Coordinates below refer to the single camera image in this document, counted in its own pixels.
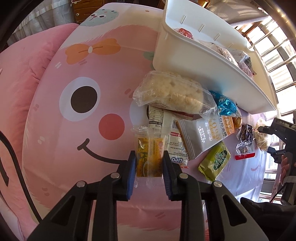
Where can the pink bed sheet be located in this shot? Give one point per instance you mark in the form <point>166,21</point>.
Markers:
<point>22,67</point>

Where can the clear bag pale puffs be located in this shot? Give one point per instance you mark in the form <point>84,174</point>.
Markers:
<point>261,138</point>

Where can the green snack packet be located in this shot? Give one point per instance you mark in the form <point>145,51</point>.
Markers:
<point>215,161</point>

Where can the red snack packet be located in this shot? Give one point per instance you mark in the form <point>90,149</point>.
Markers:
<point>184,32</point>

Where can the white Lipo biscuit packet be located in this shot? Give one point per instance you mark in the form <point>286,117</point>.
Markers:
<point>165,123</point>

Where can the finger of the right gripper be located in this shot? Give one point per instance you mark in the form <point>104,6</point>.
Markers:
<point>266,129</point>

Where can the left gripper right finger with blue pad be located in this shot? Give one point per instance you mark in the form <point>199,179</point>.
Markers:
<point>227,218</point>

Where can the pink cartoon tablecloth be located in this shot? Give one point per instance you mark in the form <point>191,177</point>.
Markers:
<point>79,126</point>

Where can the yellow clear snack packet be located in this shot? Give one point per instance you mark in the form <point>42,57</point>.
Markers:
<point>150,145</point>

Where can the small golden pastry packet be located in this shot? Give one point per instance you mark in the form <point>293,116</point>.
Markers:
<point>237,122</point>

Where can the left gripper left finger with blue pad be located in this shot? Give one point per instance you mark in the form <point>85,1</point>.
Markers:
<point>70,218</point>

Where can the person's right hand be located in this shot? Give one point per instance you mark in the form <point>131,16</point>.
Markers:
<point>285,166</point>

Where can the blue foil snack packet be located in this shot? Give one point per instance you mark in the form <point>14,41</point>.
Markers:
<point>225,106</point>

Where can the rice puff cake bag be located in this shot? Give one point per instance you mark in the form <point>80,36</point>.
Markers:
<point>173,92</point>

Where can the orange oats protein bar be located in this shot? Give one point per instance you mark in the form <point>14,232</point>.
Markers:
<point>202,134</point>

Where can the white plastic storage bin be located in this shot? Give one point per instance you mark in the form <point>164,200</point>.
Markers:
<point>179,54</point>

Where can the dark dates clear packet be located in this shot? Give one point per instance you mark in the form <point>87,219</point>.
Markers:
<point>245,147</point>

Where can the large white snack bag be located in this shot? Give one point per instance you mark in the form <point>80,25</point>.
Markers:
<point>244,62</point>

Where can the clear bag printed label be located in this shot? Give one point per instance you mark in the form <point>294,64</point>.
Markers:
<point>220,50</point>

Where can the window metal grille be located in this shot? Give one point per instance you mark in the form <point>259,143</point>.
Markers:
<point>277,53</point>

